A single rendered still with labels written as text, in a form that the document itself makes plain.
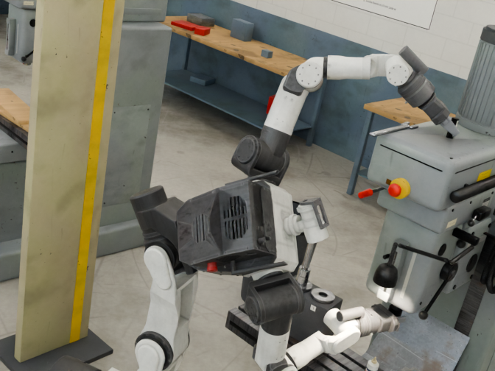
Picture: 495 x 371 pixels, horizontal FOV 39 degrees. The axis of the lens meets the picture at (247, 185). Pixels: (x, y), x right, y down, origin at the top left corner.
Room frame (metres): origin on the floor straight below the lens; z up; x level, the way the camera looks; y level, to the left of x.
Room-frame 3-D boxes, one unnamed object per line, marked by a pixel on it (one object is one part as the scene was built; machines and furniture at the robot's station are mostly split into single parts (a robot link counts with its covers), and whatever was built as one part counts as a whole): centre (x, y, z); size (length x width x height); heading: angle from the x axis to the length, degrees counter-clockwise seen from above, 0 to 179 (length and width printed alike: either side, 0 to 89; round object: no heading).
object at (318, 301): (2.34, -0.32, 1.03); 0.22 x 0.12 x 0.20; 59
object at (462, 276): (2.25, -0.70, 1.47); 0.24 x 0.19 x 0.26; 51
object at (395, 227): (2.10, -0.58, 1.47); 0.21 x 0.19 x 0.32; 51
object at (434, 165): (2.11, -0.59, 1.81); 0.47 x 0.26 x 0.16; 141
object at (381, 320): (2.04, -0.51, 1.23); 0.13 x 0.12 x 0.10; 36
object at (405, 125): (2.04, -0.40, 1.89); 0.24 x 0.04 x 0.01; 143
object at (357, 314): (1.98, -0.41, 1.24); 0.11 x 0.11 x 0.11; 36
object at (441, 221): (2.13, -0.61, 1.68); 0.34 x 0.24 x 0.10; 141
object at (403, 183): (1.92, -0.44, 1.76); 0.06 x 0.02 x 0.06; 51
